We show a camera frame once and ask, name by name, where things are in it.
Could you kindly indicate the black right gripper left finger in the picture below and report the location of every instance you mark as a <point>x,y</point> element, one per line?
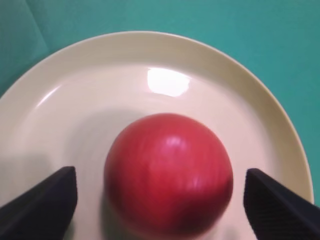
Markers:
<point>44,212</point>

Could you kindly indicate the green table cloth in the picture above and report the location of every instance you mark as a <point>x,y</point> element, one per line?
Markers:
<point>277,40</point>

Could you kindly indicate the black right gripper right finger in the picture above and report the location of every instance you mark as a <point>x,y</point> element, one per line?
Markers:
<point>276,213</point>

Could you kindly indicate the yellow plastic plate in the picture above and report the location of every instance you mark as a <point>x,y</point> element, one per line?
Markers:
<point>68,109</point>

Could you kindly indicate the red yellow round bread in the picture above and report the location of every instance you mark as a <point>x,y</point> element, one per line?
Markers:
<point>168,176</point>

